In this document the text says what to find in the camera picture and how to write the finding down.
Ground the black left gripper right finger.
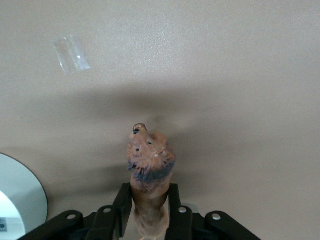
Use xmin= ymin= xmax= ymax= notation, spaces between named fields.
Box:
xmin=167 ymin=183 xmax=261 ymax=240

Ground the clear tape piece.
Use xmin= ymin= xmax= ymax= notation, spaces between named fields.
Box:
xmin=53 ymin=34 xmax=91 ymax=77

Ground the brown paper table cover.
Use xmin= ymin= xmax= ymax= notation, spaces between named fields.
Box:
xmin=0 ymin=0 xmax=320 ymax=240

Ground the brown lion statue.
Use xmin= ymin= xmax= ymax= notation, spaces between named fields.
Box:
xmin=125 ymin=122 xmax=177 ymax=240

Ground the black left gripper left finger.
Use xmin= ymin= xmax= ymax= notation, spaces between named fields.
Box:
xmin=22 ymin=182 xmax=134 ymax=240

